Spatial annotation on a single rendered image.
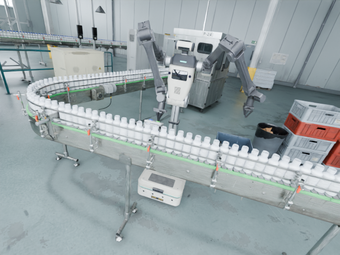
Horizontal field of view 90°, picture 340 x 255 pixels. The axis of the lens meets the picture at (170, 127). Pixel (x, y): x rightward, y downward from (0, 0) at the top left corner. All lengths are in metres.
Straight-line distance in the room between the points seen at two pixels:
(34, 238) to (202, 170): 1.61
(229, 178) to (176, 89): 0.90
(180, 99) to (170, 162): 0.68
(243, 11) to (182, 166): 12.42
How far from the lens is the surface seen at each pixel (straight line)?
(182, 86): 1.61
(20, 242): 2.18
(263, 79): 10.47
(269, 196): 1.34
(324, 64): 14.39
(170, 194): 1.99
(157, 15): 13.88
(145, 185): 2.03
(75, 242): 2.01
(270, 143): 3.09
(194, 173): 1.23
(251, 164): 1.19
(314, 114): 3.18
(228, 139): 1.80
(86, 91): 2.52
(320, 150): 3.53
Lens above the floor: 1.69
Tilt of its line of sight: 27 degrees down
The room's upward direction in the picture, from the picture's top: 8 degrees clockwise
